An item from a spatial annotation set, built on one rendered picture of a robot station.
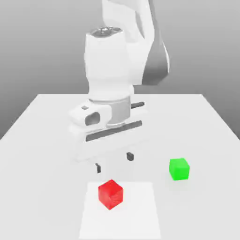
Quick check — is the small red cube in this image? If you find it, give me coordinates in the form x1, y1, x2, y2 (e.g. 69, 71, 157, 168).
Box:
97, 179, 124, 211

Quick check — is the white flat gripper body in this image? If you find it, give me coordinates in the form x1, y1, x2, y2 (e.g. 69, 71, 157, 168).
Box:
69, 120, 150, 164

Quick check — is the small green cube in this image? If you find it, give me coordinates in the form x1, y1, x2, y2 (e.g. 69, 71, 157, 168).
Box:
168, 157, 190, 181

